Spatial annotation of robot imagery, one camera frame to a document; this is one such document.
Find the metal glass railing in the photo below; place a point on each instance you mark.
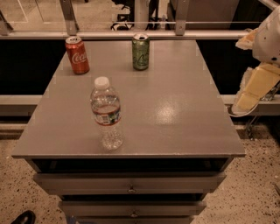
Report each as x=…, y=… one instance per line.
x=104, y=19

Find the grey drawer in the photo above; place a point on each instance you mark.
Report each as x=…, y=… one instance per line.
x=132, y=209
x=129, y=183

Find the clear plastic water bottle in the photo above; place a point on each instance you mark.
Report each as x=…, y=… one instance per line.
x=106, y=107

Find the grey drawer cabinet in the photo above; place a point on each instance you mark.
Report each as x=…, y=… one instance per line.
x=173, y=121

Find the black shoe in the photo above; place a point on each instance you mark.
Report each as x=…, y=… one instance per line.
x=27, y=217

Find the green soda can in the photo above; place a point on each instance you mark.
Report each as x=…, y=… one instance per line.
x=140, y=51

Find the red Coca-Cola can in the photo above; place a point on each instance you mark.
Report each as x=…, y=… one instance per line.
x=77, y=55

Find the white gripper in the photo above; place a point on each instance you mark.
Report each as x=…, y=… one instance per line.
x=268, y=40

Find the lower grey drawer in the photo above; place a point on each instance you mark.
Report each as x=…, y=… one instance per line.
x=132, y=209

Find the upper grey drawer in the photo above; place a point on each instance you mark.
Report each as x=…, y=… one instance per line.
x=129, y=183

